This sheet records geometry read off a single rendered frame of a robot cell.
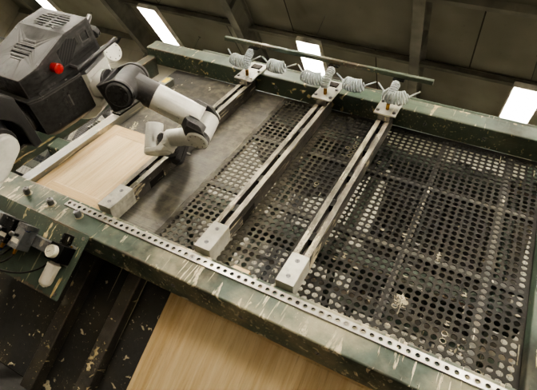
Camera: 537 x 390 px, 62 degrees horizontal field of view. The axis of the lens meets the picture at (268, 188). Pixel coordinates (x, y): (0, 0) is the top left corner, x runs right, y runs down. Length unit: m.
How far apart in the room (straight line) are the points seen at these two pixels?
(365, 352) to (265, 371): 0.42
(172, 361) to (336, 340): 0.66
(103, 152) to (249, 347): 1.06
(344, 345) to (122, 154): 1.25
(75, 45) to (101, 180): 0.61
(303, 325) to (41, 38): 1.14
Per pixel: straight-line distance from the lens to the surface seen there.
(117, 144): 2.12
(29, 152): 2.30
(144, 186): 1.81
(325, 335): 1.32
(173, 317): 1.72
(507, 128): 2.17
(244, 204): 1.61
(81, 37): 1.56
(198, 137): 1.48
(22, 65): 1.51
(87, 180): 1.96
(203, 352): 1.67
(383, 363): 1.30
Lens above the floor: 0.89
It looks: 11 degrees up
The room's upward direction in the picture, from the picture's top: 23 degrees clockwise
